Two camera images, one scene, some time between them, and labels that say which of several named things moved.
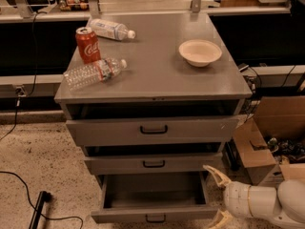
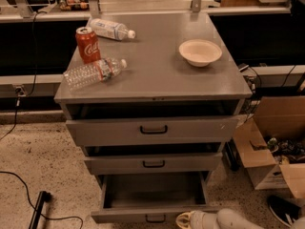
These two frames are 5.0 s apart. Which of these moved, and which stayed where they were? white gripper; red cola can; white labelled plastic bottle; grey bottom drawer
Moved: white gripper
Stayed: red cola can; grey bottom drawer; white labelled plastic bottle
